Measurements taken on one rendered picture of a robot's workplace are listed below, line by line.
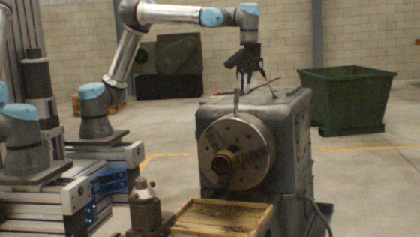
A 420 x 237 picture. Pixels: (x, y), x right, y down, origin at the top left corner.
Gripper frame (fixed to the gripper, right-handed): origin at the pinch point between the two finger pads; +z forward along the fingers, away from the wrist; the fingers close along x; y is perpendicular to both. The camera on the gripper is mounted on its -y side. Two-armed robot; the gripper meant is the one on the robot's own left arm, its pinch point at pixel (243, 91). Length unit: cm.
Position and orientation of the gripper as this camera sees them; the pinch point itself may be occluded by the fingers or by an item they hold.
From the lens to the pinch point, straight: 191.9
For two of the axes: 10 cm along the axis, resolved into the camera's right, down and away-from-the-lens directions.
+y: 8.4, -1.2, 5.2
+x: -5.4, -2.0, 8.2
